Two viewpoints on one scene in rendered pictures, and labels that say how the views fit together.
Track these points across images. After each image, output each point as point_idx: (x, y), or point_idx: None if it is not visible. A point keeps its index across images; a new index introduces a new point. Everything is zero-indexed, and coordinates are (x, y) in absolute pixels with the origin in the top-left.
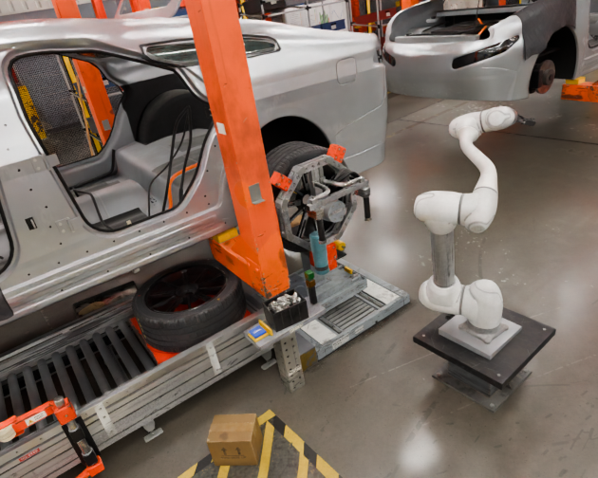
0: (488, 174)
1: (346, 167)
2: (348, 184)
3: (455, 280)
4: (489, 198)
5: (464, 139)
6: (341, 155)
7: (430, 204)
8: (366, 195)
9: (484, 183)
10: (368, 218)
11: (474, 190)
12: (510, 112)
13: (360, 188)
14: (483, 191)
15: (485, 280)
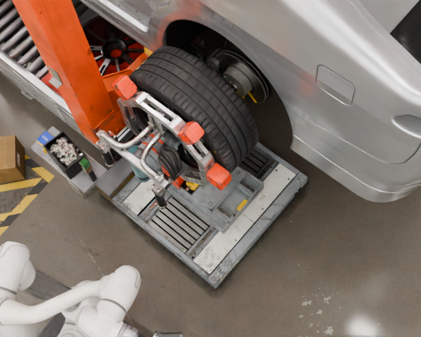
0: (17, 311)
1: (219, 154)
2: (142, 166)
3: (70, 312)
4: None
5: (88, 285)
6: (186, 140)
7: None
8: (154, 192)
9: (4, 307)
10: (158, 204)
11: (7, 299)
12: (89, 335)
13: (154, 181)
14: None
15: None
